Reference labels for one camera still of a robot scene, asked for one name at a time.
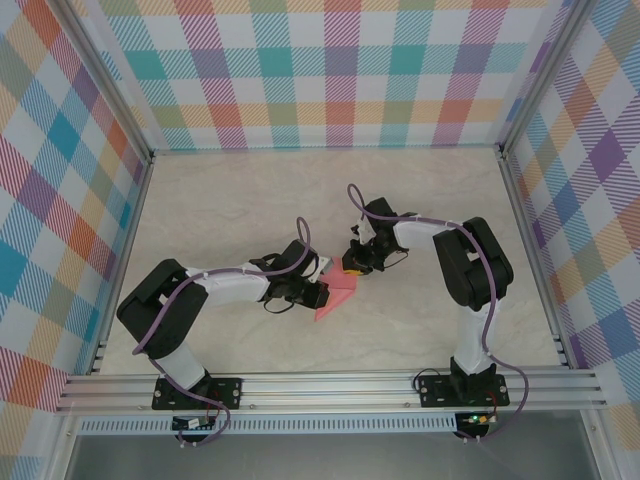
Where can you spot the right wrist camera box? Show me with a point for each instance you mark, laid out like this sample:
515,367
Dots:
364,232

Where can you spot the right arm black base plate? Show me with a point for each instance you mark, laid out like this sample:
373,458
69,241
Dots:
435,392

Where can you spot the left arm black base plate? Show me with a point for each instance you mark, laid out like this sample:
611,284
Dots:
232,392

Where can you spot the aluminium frame post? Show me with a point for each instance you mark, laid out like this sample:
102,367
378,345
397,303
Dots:
110,75
537,75

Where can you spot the wide aluminium mounting rail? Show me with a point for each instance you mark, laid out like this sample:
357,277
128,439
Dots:
325,392

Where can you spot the thin aluminium wall rail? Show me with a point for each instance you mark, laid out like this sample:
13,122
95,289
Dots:
325,149

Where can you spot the aluminium side rail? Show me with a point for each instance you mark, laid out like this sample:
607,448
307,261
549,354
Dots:
521,210
136,210

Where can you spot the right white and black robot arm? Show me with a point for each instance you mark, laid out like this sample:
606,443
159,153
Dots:
472,340

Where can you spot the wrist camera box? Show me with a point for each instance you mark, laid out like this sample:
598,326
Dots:
326,264
364,232

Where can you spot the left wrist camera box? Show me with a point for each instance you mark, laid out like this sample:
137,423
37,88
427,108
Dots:
326,264

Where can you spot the grey metal shelf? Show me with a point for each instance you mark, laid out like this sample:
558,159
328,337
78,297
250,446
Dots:
325,460

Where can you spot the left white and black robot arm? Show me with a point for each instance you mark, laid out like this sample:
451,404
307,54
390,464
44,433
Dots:
235,286

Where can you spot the pink paper sheet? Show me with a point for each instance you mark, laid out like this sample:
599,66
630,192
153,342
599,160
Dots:
340,295

